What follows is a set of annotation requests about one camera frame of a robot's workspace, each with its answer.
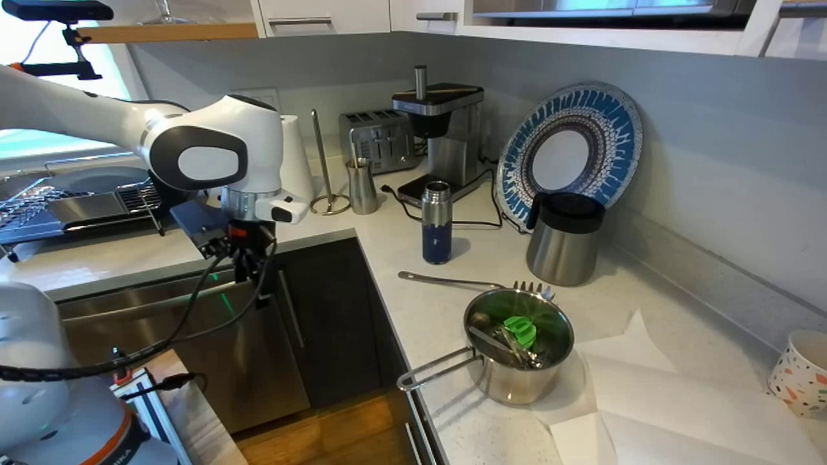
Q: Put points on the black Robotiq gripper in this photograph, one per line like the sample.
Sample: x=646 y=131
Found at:
x=249 y=236

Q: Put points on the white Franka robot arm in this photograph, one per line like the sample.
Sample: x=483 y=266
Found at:
x=105 y=117

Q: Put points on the stainless steel microwave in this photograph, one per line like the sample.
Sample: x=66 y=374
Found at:
x=602 y=5

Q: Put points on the stainless steel dishwasher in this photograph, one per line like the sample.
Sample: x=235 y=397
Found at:
x=249 y=361

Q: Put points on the dark lower cabinet door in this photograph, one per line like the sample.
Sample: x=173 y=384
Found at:
x=332 y=319

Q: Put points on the small steel pitcher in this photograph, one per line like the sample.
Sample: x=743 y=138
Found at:
x=363 y=188

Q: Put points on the black metal tray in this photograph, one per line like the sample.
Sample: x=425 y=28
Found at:
x=105 y=209

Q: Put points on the wooden robot mounting table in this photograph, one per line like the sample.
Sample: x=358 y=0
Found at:
x=196 y=421

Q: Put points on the stainless steel toaster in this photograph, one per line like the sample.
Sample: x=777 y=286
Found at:
x=377 y=142

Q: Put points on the steel and blue bottle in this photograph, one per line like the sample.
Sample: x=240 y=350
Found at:
x=438 y=223

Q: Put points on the silver fork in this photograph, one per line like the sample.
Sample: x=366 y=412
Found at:
x=448 y=279

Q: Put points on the blue patterned cloth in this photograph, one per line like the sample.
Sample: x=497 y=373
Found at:
x=27 y=209

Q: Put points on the bright kitchen window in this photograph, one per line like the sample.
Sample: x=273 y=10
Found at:
x=52 y=142

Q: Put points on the steel black coffee maker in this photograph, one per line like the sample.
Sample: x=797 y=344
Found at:
x=452 y=138

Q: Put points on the wooden shelf board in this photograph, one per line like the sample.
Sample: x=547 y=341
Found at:
x=164 y=31

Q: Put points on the dark metal utensil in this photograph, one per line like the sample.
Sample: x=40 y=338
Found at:
x=499 y=346

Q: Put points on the green plastic item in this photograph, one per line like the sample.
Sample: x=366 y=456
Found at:
x=519 y=329

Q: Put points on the stainless steel saucepan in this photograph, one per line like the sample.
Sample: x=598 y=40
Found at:
x=518 y=382

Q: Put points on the steel canister with black lid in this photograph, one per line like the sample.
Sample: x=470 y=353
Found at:
x=559 y=249

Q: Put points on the narrow white upper cabinet door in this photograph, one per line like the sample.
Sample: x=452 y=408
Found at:
x=428 y=5

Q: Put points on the blue patterned decorative plate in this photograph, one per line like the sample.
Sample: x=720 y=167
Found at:
x=607 y=129

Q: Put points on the white parchment paper sheet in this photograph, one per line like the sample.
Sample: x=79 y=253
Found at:
x=687 y=403

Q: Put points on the white mug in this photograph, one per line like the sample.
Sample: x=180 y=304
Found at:
x=802 y=378

